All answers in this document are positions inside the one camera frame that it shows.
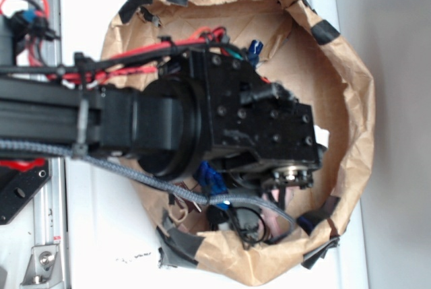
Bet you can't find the metal corner bracket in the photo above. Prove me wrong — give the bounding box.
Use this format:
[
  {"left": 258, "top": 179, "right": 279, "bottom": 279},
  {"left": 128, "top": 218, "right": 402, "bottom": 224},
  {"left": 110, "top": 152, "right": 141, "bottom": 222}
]
[{"left": 20, "top": 244, "right": 65, "bottom": 289}]

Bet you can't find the aluminium extrusion rail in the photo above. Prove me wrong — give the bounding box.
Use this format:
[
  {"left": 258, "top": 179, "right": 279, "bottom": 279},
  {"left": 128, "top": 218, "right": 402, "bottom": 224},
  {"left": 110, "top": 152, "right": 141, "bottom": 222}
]
[{"left": 33, "top": 0, "right": 71, "bottom": 288}]

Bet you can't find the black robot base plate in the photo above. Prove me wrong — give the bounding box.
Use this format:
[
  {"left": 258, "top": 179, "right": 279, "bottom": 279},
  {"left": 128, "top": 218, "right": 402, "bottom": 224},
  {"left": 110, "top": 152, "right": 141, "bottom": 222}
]
[{"left": 1, "top": 158, "right": 50, "bottom": 225}]

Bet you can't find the dark blue rope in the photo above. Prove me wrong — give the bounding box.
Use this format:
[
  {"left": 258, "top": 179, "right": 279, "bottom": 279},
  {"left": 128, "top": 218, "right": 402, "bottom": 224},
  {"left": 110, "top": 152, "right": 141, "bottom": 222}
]
[{"left": 248, "top": 39, "right": 265, "bottom": 67}]

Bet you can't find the brown paper bag bin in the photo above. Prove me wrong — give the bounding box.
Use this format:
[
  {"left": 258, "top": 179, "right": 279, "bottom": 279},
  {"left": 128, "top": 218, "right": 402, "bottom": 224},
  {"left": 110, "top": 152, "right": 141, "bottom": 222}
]
[{"left": 102, "top": 0, "right": 375, "bottom": 286}]

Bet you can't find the grey braided cable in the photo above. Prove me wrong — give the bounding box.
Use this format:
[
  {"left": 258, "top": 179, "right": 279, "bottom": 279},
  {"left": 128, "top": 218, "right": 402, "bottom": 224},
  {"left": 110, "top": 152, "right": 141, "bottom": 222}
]
[{"left": 0, "top": 139, "right": 297, "bottom": 243}]

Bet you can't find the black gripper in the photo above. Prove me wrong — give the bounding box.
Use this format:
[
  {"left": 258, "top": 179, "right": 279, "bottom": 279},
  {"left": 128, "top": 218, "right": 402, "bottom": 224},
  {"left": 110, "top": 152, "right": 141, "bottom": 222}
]
[{"left": 181, "top": 48, "right": 323, "bottom": 192}]

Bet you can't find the red and black wire bundle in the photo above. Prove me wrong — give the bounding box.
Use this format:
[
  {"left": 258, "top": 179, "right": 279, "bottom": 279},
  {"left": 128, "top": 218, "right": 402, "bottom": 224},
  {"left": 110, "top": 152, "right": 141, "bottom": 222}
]
[{"left": 0, "top": 0, "right": 246, "bottom": 88}]

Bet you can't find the pink plush toy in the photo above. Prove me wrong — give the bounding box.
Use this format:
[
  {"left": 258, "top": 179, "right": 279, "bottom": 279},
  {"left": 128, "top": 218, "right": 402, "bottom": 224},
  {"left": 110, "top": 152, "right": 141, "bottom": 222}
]
[{"left": 261, "top": 188, "right": 294, "bottom": 239}]

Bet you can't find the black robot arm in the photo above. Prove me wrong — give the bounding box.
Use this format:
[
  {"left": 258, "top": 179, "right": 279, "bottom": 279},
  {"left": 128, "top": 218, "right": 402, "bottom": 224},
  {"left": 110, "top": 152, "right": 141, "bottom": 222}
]
[{"left": 1, "top": 49, "right": 329, "bottom": 191}]

